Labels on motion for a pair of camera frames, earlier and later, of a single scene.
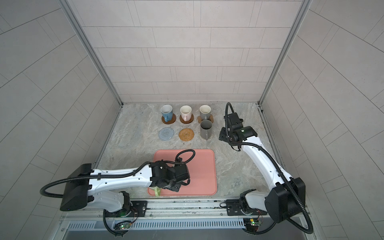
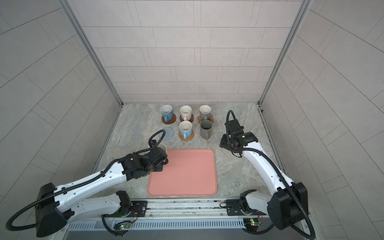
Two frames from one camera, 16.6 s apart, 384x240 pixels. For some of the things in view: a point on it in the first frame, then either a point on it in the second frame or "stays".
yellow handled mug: [157, 190] -> [163, 146]
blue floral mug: [167, 110] stays
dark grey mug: [205, 129] stays
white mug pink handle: [186, 111] stays
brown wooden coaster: [169, 122] stays
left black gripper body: [174, 186] -> [159, 168]
